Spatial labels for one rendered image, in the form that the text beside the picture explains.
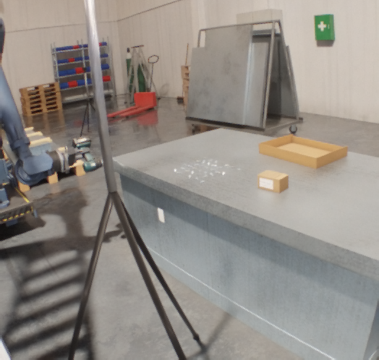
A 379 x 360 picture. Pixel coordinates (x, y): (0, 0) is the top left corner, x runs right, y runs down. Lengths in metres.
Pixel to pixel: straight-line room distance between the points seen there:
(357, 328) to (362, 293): 0.16
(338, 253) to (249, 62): 3.82
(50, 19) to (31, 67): 1.78
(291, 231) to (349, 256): 0.23
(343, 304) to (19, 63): 11.97
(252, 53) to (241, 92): 0.56
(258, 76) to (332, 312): 3.67
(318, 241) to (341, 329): 0.39
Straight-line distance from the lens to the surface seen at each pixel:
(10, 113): 2.11
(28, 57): 12.52
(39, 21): 12.73
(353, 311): 1.31
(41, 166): 2.03
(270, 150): 1.99
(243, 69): 4.74
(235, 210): 1.38
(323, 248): 1.17
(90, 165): 2.11
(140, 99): 8.79
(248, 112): 4.68
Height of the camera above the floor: 1.24
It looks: 18 degrees down
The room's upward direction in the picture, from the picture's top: 5 degrees counter-clockwise
